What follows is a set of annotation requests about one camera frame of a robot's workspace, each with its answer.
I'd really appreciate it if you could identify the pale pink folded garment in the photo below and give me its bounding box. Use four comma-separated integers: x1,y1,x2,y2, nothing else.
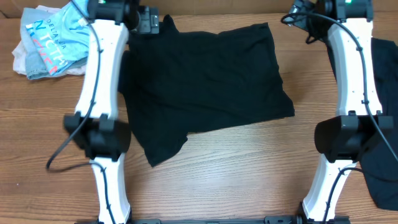
12,5,60,80

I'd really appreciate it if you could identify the light blue printed t-shirt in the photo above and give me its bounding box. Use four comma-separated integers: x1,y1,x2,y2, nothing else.
25,0,94,77

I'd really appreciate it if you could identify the grey-blue folded garment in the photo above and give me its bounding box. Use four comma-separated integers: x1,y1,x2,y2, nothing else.
20,7,90,81

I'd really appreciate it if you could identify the black t-shirt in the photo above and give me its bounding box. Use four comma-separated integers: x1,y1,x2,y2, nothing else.
118,16,295,167

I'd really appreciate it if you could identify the black clothes pile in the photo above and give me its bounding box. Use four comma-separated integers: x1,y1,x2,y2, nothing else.
326,37,398,211

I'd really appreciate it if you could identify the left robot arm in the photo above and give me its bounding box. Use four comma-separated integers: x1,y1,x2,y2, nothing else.
64,1,159,223

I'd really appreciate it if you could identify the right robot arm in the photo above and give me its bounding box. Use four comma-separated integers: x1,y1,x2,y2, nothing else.
281,0,394,223

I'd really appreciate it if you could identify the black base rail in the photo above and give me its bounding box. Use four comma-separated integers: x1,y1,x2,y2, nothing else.
131,215,303,224

